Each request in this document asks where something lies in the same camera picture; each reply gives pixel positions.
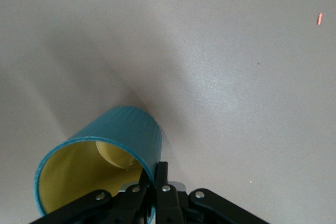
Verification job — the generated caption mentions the teal cup with yellow inside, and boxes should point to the teal cup with yellow inside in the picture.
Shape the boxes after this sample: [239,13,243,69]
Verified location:
[33,105,165,221]

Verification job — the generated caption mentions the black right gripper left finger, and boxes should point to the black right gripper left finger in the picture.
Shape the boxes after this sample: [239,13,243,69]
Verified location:
[28,167,155,224]

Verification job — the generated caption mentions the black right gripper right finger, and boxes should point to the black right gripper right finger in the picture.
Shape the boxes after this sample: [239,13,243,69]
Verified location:
[155,161,270,224]

